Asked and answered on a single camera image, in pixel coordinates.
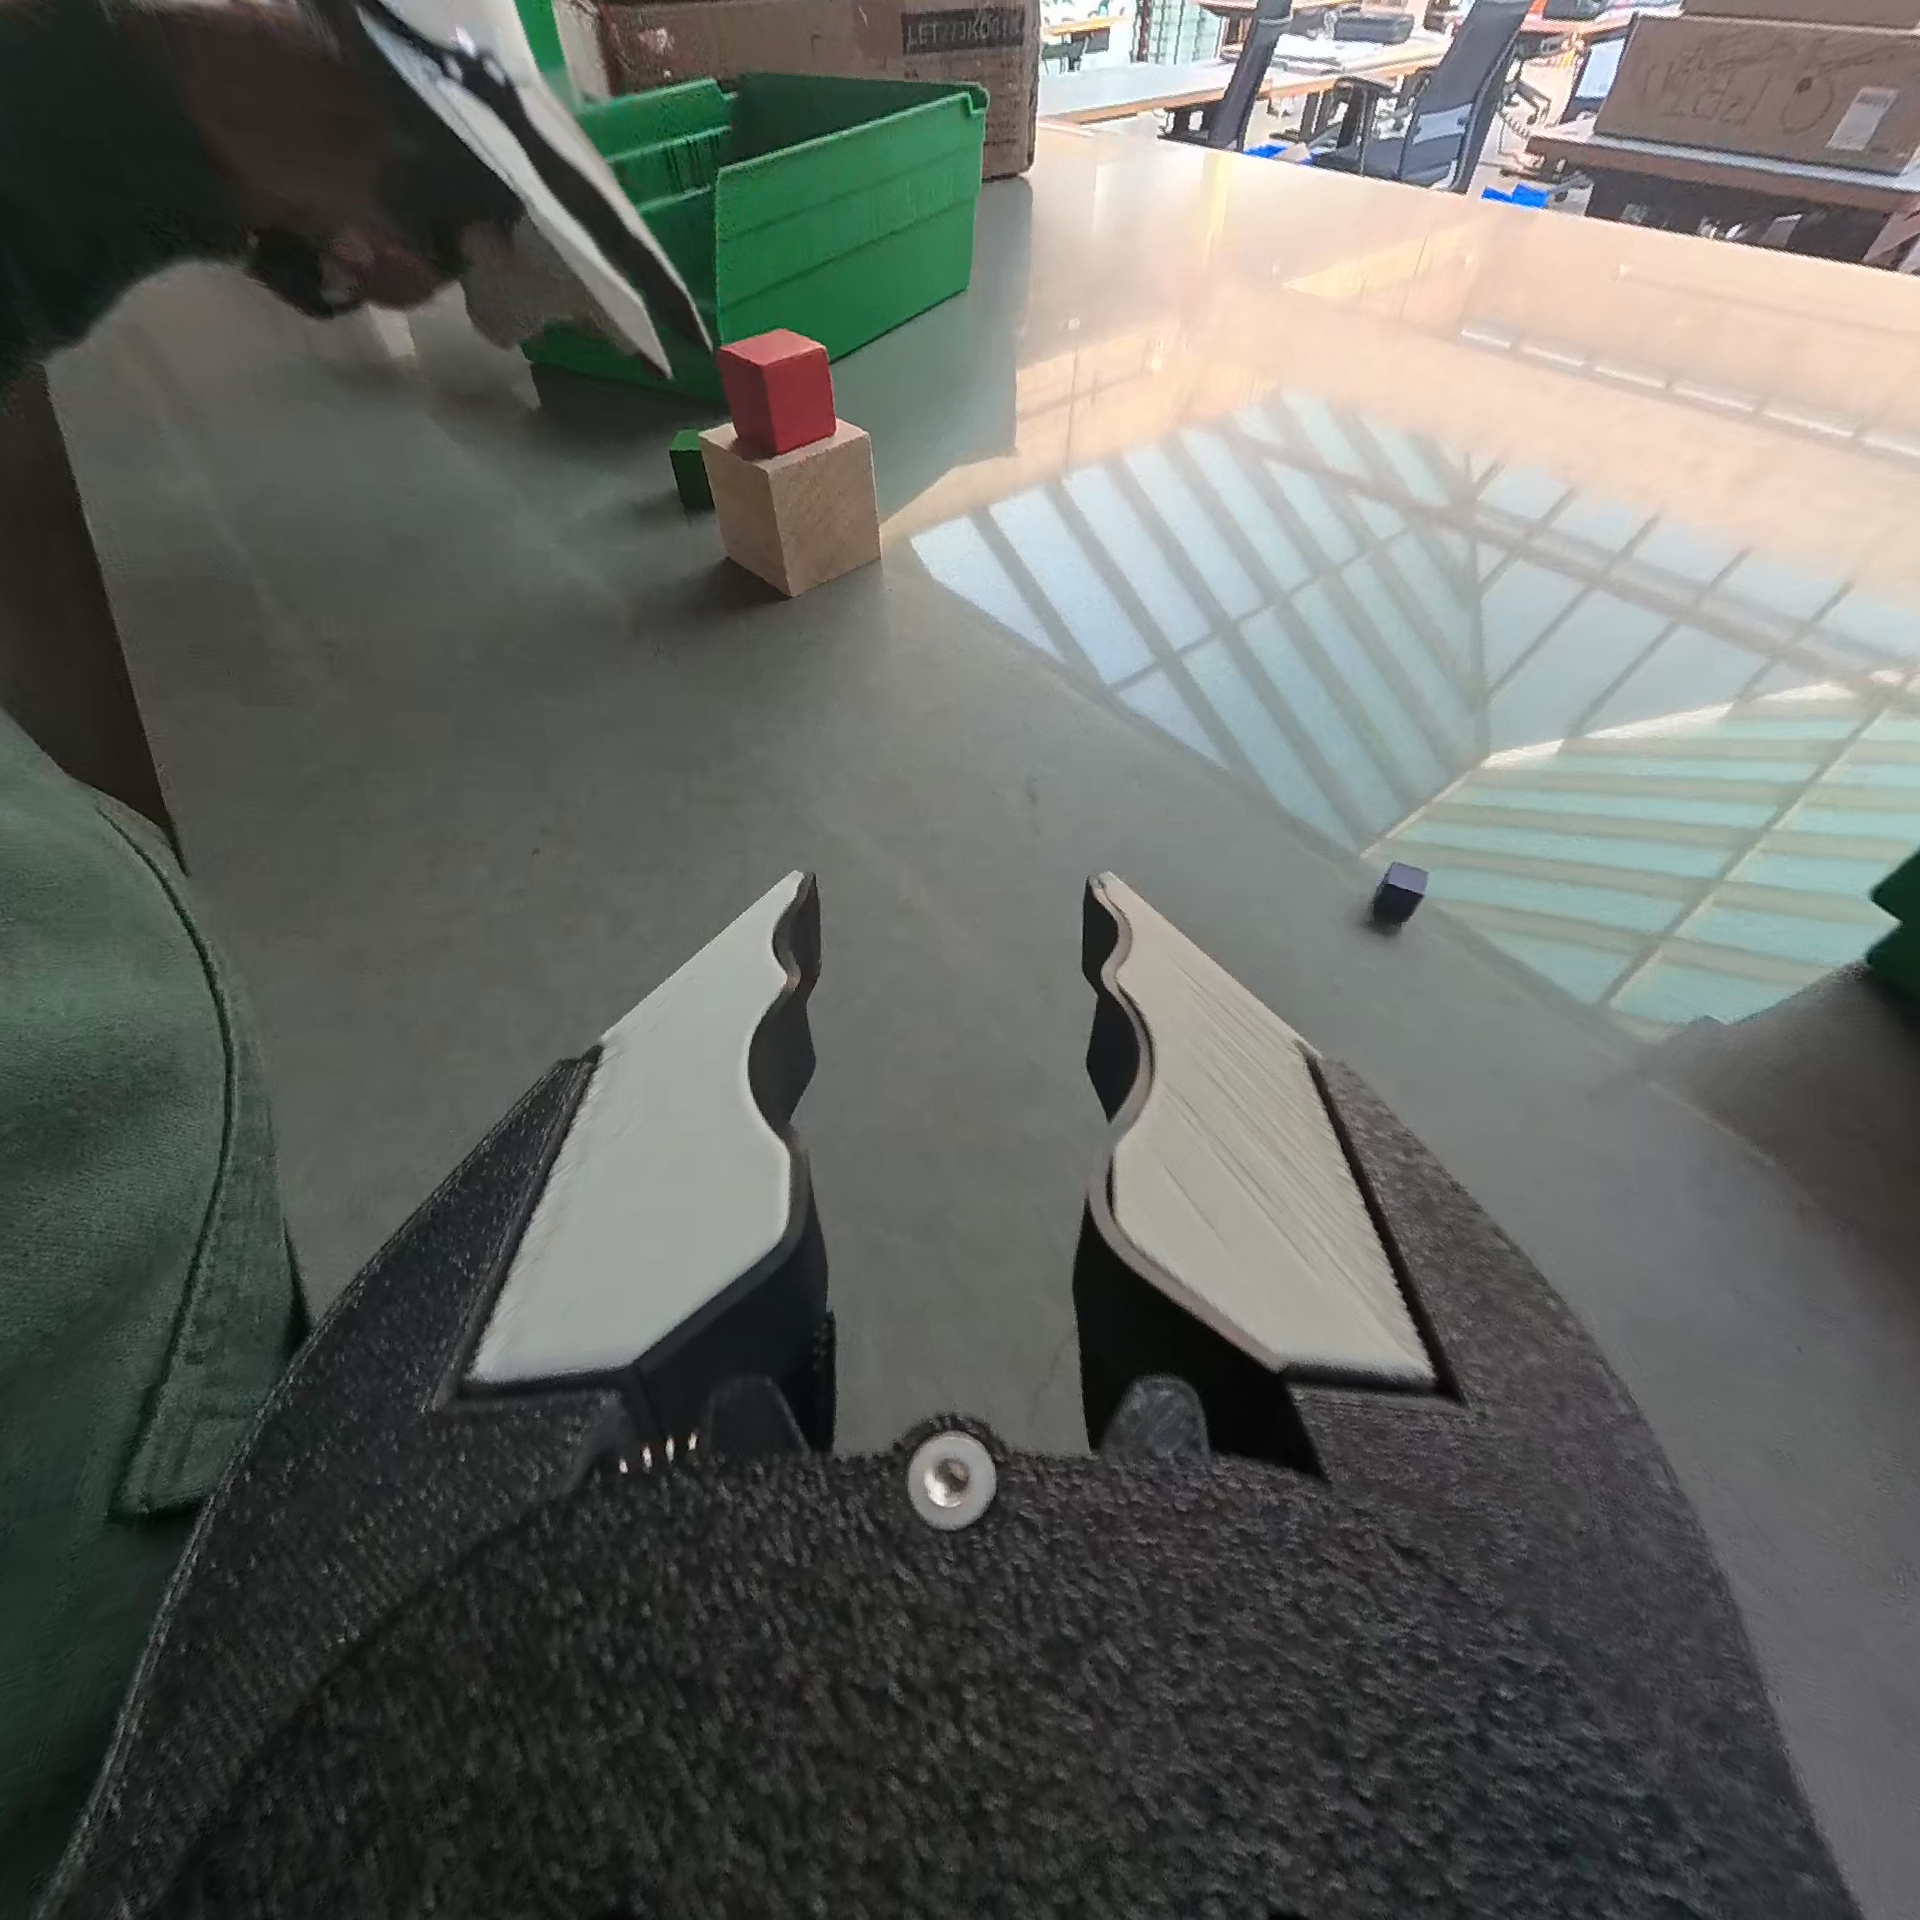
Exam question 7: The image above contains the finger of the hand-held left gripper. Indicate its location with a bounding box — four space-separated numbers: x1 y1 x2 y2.
448 77 671 379
360 0 723 356

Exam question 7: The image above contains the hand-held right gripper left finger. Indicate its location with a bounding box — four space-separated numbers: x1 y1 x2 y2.
462 868 836 1461

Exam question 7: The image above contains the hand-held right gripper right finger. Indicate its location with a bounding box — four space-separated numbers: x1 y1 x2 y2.
1073 872 1443 1482

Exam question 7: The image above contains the red wooden cube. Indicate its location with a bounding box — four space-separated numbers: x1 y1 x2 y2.
717 328 836 456

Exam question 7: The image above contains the green plastic bin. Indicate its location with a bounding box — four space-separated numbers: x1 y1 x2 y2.
517 70 994 408
1868 854 1920 1020

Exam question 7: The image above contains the large plain wooden cube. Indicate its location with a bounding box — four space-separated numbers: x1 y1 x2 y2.
699 421 883 596

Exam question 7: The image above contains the person's left forearm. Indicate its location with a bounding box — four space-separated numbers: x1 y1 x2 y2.
0 0 270 384

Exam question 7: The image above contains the person's left hand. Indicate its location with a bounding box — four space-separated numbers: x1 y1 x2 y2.
139 0 524 316

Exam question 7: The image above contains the big brown cardboard box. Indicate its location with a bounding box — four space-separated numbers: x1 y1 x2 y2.
601 0 1040 181

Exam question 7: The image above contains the person's green clothing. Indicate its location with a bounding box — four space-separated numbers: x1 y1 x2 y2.
0 712 310 1920

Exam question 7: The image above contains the long wooden desk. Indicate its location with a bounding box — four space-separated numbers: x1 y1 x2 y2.
1037 35 1451 130

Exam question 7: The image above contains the black office chair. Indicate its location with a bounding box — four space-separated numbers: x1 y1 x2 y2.
1320 0 1531 191
1209 0 1295 154

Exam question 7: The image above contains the large scribbled cardboard box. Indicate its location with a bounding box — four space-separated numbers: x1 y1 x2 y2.
1592 14 1920 171

